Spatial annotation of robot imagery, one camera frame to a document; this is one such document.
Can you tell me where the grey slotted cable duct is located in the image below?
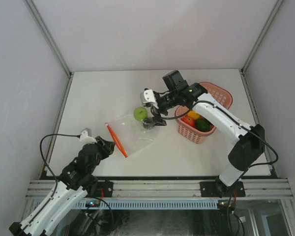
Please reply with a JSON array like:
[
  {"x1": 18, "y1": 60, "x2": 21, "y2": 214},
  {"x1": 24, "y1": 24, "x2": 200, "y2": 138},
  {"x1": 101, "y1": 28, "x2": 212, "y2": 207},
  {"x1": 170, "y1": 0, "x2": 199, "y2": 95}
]
[{"x1": 73, "y1": 199, "x2": 218, "y2": 210}]

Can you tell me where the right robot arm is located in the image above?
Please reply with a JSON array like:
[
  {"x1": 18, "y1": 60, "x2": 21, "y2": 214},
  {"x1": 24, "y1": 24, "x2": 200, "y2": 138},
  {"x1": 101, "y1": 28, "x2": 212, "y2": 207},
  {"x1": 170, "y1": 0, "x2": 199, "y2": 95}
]
[{"x1": 141, "y1": 70, "x2": 266, "y2": 196}]

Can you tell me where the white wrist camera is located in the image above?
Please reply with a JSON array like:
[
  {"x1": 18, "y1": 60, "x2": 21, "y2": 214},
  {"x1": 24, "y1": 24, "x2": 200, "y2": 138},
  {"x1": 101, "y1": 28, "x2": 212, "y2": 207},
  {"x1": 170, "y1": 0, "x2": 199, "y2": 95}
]
[
  {"x1": 140, "y1": 89, "x2": 158, "y2": 109},
  {"x1": 79, "y1": 128, "x2": 96, "y2": 144}
]

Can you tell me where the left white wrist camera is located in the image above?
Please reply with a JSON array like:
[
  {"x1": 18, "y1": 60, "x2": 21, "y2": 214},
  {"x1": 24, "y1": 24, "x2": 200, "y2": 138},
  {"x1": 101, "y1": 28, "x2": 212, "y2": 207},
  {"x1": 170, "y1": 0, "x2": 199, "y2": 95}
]
[{"x1": 79, "y1": 128, "x2": 96, "y2": 144}]

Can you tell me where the pink plastic basket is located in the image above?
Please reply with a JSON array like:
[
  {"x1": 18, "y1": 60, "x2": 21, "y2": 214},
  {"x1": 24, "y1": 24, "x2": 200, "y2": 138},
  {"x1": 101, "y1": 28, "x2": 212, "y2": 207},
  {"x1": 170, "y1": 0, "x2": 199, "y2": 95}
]
[{"x1": 176, "y1": 82, "x2": 233, "y2": 144}]

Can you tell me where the light green fake apple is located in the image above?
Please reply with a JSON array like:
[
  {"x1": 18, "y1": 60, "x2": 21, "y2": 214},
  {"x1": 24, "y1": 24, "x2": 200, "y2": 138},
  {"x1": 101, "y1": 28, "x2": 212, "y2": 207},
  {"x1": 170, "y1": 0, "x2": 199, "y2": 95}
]
[{"x1": 133, "y1": 107, "x2": 148, "y2": 121}]

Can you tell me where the red fake apple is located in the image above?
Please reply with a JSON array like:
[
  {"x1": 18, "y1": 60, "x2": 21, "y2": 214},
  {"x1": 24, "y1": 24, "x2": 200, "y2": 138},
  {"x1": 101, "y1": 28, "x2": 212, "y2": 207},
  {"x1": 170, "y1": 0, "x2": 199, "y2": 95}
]
[{"x1": 181, "y1": 116, "x2": 195, "y2": 128}]

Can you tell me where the yellow fake pear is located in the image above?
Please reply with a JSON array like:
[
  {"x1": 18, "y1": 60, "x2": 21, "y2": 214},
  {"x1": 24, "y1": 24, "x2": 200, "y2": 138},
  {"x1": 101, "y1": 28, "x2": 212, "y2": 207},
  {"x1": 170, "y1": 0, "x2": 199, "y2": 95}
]
[{"x1": 187, "y1": 111, "x2": 201, "y2": 120}]

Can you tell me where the black fake fruit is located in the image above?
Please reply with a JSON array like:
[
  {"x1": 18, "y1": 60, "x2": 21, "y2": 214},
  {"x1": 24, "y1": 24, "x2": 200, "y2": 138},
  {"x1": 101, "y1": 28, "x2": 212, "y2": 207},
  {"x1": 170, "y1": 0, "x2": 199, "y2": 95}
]
[{"x1": 142, "y1": 117, "x2": 155, "y2": 129}]

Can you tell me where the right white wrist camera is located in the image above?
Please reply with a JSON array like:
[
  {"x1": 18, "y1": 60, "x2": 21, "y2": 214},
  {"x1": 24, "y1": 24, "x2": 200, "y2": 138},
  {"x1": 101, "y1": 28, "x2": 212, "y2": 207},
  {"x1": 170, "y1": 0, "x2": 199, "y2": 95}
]
[{"x1": 140, "y1": 89, "x2": 158, "y2": 109}]

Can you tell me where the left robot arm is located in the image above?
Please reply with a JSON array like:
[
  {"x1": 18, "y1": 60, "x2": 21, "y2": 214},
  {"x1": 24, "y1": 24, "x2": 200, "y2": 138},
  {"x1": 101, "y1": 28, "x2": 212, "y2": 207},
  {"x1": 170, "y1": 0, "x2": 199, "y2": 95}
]
[{"x1": 9, "y1": 136, "x2": 115, "y2": 236}]

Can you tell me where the dark green fake fruit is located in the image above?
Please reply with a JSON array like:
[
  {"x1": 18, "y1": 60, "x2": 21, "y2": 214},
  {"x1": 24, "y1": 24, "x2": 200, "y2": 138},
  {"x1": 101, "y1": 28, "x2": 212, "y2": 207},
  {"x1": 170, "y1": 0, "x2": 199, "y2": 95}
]
[{"x1": 195, "y1": 118, "x2": 211, "y2": 132}]

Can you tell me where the right aluminium frame post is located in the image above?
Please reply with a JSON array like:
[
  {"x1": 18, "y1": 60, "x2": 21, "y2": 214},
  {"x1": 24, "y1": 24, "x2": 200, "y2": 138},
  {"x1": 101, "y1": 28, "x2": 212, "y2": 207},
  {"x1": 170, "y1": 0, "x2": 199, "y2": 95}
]
[{"x1": 241, "y1": 0, "x2": 285, "y2": 74}]

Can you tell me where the clear zip top bag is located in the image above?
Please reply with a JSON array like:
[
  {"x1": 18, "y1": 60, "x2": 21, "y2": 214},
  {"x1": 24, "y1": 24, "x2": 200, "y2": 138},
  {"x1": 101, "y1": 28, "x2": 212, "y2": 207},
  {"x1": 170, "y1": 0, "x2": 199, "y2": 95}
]
[{"x1": 105, "y1": 112, "x2": 159, "y2": 158}]

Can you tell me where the aluminium front rail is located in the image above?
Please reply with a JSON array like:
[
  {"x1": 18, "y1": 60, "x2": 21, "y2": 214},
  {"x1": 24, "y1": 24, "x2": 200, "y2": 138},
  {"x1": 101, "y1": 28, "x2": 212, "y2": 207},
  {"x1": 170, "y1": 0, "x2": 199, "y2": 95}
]
[{"x1": 26, "y1": 178, "x2": 295, "y2": 200}]

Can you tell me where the left black camera cable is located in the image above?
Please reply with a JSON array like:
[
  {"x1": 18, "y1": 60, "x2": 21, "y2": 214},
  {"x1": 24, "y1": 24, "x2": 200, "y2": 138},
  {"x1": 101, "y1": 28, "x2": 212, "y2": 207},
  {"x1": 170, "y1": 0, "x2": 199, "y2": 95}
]
[{"x1": 39, "y1": 133, "x2": 82, "y2": 197}]

